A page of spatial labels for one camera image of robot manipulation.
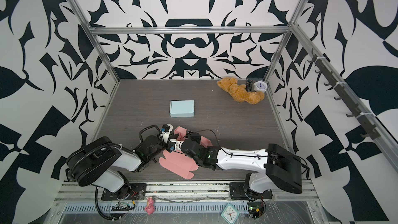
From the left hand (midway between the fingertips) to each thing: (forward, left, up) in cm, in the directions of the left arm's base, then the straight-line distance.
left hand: (177, 131), depth 86 cm
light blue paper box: (+17, -2, -3) cm, 17 cm away
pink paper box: (-14, 0, -6) cm, 16 cm away
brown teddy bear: (+26, -38, +2) cm, 46 cm away
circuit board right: (-36, -36, -8) cm, 52 cm away
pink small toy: (-34, +10, -4) cm, 36 cm away
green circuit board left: (-32, +26, -10) cm, 43 cm away
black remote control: (+38, -50, -5) cm, 63 cm away
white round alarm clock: (+37, -57, -5) cm, 68 cm away
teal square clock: (-37, -24, -5) cm, 44 cm away
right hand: (-5, -6, +7) cm, 10 cm away
